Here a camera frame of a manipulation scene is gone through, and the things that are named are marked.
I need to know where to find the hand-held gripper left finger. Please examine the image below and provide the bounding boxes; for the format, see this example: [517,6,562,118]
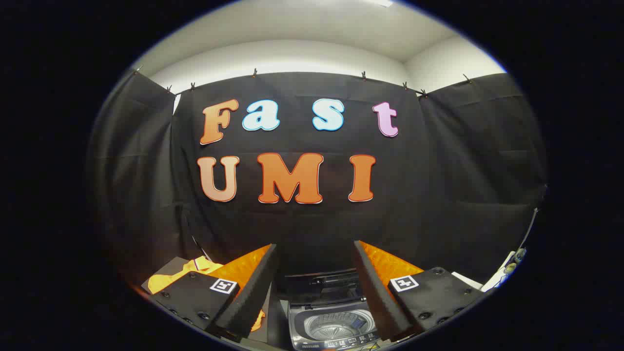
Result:
[151,244,279,343]

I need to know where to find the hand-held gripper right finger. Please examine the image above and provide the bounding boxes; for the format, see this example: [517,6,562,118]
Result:
[353,240,486,342]

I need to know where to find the grey washing machine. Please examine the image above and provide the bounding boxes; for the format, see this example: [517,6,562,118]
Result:
[280,297,390,351]

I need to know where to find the orange polo shirt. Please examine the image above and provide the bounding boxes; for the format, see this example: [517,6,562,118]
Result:
[148,257,266,332]

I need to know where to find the grey side table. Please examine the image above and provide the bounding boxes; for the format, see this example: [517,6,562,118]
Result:
[141,257,273,344]

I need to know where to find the row of black cloth clips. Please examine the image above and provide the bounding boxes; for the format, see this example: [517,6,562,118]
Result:
[134,66,473,98]

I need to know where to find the black cable with clamp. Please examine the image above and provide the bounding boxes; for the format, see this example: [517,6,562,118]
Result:
[181,205,211,260]

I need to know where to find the thin grey cable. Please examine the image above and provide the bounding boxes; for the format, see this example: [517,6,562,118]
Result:
[518,207,540,250]

